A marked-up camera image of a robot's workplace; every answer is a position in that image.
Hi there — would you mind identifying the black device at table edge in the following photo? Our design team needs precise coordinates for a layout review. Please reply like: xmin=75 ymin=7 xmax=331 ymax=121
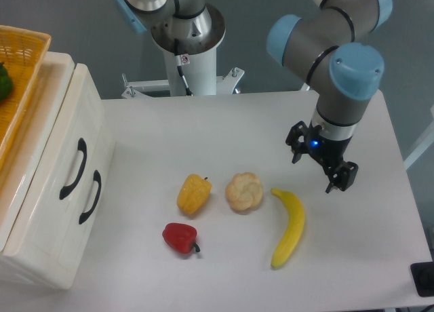
xmin=410 ymin=261 xmax=434 ymax=297

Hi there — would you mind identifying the white frame at right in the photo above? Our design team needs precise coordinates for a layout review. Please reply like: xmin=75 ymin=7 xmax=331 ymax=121
xmin=403 ymin=106 xmax=433 ymax=170

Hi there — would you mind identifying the black cable on pedestal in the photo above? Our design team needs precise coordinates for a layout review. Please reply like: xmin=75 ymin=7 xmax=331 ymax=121
xmin=173 ymin=39 xmax=195 ymax=96

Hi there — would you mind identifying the yellow bell pepper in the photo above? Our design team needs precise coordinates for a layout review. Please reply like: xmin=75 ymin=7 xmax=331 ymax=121
xmin=176 ymin=174 xmax=212 ymax=215

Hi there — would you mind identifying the white drawer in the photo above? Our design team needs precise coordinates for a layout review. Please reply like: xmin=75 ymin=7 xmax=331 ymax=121
xmin=0 ymin=121 xmax=118 ymax=290
xmin=1 ymin=64 xmax=104 ymax=256

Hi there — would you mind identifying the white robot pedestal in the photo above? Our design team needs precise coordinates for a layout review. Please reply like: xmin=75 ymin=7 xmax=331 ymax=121
xmin=122 ymin=3 xmax=245 ymax=98

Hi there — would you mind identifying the green bell pepper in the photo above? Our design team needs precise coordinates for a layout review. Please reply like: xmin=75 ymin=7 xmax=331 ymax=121
xmin=0 ymin=62 xmax=14 ymax=100

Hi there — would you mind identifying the round knotted bread roll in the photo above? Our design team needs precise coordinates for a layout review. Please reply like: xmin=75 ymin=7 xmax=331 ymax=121
xmin=225 ymin=172 xmax=263 ymax=212

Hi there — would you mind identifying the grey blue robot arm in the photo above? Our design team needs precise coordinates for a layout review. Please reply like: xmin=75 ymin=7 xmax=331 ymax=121
xmin=114 ymin=0 xmax=393 ymax=191

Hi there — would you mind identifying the red bell pepper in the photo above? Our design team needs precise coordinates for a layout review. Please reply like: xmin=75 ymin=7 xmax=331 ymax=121
xmin=162 ymin=222 xmax=201 ymax=254

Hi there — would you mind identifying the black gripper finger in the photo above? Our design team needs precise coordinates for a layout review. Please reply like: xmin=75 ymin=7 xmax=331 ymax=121
xmin=285 ymin=121 xmax=309 ymax=163
xmin=325 ymin=161 xmax=359 ymax=193

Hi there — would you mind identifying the orange woven basket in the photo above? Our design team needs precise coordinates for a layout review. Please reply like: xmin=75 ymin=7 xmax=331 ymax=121
xmin=1 ymin=25 xmax=52 ymax=164

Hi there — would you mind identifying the white drawer cabinet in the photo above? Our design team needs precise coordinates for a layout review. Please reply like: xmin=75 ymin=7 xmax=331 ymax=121
xmin=1 ymin=52 xmax=115 ymax=289

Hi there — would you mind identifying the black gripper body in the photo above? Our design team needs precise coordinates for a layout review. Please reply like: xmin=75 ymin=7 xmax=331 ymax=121
xmin=304 ymin=124 xmax=353 ymax=176

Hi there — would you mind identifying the yellow banana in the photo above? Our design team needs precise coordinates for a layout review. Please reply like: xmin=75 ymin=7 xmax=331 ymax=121
xmin=271 ymin=188 xmax=305 ymax=269

